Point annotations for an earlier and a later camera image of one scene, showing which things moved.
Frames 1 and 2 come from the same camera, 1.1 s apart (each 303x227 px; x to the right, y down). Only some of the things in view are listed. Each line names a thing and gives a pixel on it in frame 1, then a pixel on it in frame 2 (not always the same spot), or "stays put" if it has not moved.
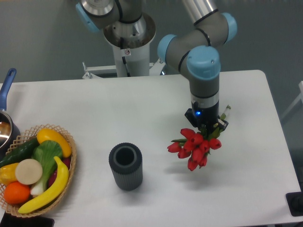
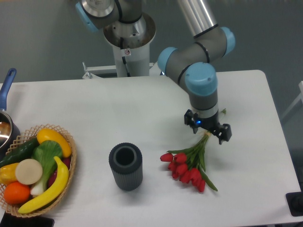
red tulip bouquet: (195, 146) to (186, 165)
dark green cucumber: (24, 152) stays put
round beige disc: (29, 171) stays put
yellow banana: (58, 188) stays put
